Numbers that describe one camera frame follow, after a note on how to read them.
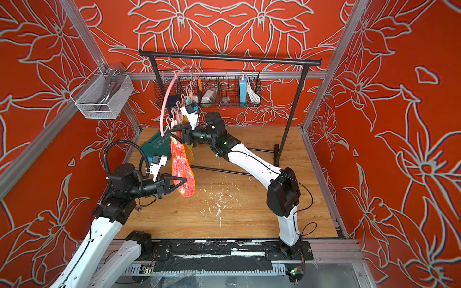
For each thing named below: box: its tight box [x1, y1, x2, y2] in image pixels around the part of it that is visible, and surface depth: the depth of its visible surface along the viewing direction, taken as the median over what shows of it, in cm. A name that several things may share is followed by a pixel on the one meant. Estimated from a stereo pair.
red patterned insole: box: [170, 136, 196, 198], surface depth 66 cm
